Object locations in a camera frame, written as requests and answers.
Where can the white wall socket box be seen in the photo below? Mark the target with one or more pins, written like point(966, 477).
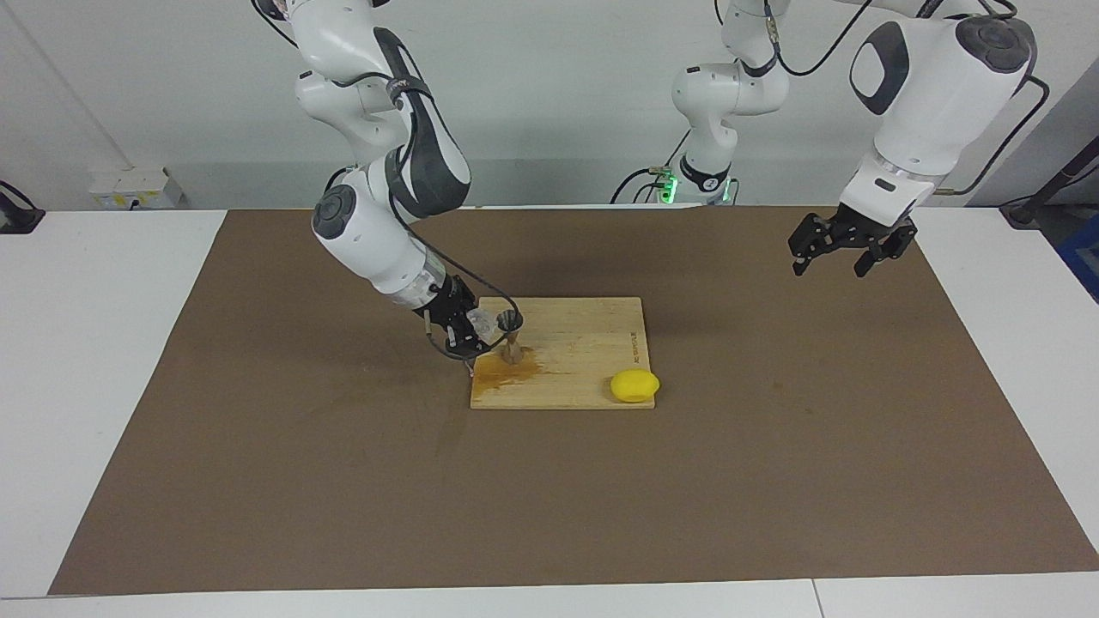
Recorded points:
point(133, 189)

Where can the brown table mat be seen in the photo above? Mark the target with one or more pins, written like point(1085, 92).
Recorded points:
point(258, 481)

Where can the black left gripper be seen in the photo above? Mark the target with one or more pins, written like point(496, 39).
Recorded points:
point(867, 227)

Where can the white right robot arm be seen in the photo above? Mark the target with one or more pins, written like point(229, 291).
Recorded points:
point(369, 232)

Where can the small clear glass cup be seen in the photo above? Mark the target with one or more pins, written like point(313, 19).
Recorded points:
point(482, 324)

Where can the yellow lemon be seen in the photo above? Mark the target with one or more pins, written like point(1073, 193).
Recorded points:
point(634, 386)

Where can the steel double jigger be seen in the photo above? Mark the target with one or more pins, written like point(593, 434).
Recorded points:
point(512, 348)

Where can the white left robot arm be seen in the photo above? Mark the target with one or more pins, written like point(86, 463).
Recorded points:
point(927, 103)

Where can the black stand pole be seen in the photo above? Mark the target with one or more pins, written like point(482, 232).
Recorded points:
point(1052, 184)

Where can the wooden cutting board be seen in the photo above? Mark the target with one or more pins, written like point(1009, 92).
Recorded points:
point(584, 343)

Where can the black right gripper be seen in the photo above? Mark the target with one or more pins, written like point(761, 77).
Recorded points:
point(448, 305)

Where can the blue crate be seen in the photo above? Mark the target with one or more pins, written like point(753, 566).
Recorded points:
point(1083, 257)

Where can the black clamp mount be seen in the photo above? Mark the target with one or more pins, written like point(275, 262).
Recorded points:
point(17, 219)

